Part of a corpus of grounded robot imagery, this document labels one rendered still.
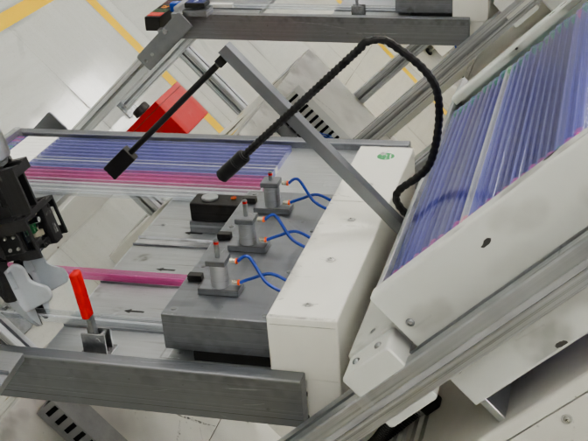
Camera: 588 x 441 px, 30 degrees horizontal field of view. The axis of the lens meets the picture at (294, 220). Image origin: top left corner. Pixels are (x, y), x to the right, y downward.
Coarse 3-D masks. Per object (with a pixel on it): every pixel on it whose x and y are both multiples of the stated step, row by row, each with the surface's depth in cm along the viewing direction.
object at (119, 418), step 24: (0, 408) 185; (24, 408) 174; (96, 408) 185; (0, 432) 168; (24, 432) 171; (48, 432) 175; (120, 432) 185; (144, 432) 189; (168, 432) 193; (192, 432) 198; (216, 432) 202; (240, 432) 207; (264, 432) 212
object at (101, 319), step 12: (0, 312) 139; (12, 312) 138; (48, 312) 137; (60, 312) 137; (72, 312) 137; (84, 324) 136; (96, 324) 136; (108, 324) 135; (120, 324) 135; (132, 324) 134; (144, 324) 134; (156, 324) 133
